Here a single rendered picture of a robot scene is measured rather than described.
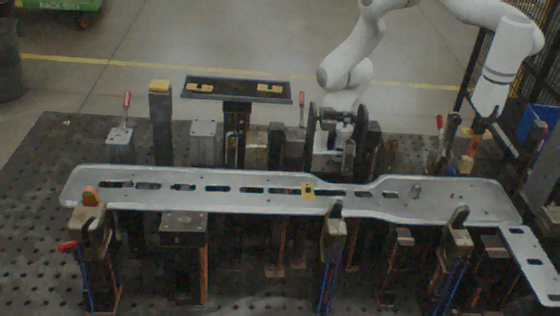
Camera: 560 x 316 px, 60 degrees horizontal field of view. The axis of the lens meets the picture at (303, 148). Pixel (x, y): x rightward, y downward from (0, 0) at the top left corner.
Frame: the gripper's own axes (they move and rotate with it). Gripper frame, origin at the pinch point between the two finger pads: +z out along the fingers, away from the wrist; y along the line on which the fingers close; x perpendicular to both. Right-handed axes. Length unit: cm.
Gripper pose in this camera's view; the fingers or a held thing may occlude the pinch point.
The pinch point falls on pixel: (479, 125)
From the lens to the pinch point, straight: 147.7
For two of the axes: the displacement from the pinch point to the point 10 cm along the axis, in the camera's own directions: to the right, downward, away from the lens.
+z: -1.1, 8.1, 5.8
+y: 0.8, 5.9, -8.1
